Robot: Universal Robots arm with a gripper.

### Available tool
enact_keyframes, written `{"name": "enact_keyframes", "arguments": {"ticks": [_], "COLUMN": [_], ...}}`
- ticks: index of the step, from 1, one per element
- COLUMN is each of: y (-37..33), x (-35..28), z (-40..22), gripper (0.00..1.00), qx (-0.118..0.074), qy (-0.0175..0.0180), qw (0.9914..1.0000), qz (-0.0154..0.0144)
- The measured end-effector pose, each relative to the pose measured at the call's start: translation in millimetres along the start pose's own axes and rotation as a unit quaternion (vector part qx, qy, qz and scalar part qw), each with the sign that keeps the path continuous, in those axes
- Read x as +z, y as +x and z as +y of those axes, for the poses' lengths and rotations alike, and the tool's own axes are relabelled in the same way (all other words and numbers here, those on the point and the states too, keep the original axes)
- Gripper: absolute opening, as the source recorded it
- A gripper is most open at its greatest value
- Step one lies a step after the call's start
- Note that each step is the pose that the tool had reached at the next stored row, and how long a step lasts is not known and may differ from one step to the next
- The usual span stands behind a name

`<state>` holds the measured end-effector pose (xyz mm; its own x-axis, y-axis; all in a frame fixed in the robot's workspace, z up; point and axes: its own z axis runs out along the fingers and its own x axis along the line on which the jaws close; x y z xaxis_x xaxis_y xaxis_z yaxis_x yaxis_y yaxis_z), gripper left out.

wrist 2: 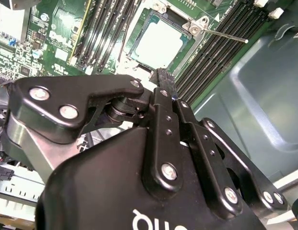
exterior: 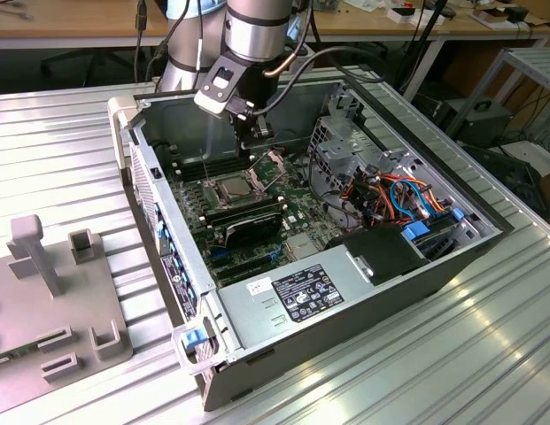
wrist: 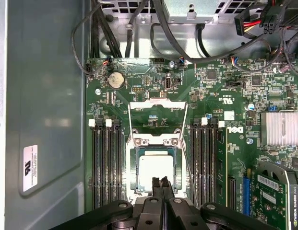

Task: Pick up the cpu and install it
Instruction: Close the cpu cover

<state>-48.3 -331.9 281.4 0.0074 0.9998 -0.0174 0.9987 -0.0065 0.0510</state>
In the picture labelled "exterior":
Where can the green motherboard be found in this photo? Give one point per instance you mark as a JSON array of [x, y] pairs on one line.
[[301, 208]]

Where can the small black device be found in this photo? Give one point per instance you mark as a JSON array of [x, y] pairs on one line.
[[519, 14]]

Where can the black RAM slot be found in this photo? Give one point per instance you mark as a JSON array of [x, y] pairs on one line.
[[190, 171], [190, 166], [190, 175], [190, 162]]

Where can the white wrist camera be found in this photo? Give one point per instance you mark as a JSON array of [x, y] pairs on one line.
[[221, 86]]

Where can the CPU socket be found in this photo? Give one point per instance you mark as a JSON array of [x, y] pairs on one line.
[[214, 195]]

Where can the grey parts rack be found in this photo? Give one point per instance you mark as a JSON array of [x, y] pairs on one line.
[[57, 310]]

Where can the black graphics card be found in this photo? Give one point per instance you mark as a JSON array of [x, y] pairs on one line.
[[252, 230]]

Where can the black expansion slot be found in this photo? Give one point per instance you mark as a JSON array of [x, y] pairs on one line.
[[245, 274], [239, 265]]

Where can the green RAM stick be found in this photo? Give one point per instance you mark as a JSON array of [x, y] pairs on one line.
[[13, 356]]

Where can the silver drive cage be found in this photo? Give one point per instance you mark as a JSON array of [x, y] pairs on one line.
[[341, 148]]

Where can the black rating label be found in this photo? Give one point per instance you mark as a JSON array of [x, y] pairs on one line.
[[307, 292]]

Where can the thin metal locking lever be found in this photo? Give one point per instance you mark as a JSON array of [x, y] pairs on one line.
[[206, 168], [276, 179]]

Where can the long wooden desk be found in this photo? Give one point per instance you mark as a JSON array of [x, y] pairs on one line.
[[35, 26]]

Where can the black equipment box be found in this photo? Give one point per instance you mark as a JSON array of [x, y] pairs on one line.
[[482, 121]]

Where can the blue case latch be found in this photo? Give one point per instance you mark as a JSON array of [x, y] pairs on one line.
[[195, 338]]

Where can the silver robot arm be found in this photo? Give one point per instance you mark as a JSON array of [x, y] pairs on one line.
[[257, 35]]

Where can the white box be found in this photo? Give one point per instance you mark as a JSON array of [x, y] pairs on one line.
[[407, 15]]

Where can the black RAM stick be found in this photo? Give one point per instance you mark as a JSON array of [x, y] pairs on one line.
[[243, 205], [243, 213]]

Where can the small blue clip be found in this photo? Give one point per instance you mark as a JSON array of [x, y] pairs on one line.
[[457, 214]]

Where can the silver chipset heatsink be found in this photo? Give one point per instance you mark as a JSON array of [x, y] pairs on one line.
[[303, 245]]

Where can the open grey PC case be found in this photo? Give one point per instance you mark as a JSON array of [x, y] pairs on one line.
[[389, 305]]

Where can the silver power supply unit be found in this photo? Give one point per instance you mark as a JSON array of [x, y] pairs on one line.
[[257, 319]]

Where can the blue disk carrier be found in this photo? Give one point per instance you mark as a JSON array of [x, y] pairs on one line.
[[415, 232]]

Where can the silver CPU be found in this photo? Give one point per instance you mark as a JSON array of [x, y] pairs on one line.
[[234, 188]]

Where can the black plastic shroud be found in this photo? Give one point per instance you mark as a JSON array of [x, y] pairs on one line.
[[381, 257]]

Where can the aluminium frame table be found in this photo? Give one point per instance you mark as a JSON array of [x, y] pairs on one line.
[[522, 57]]

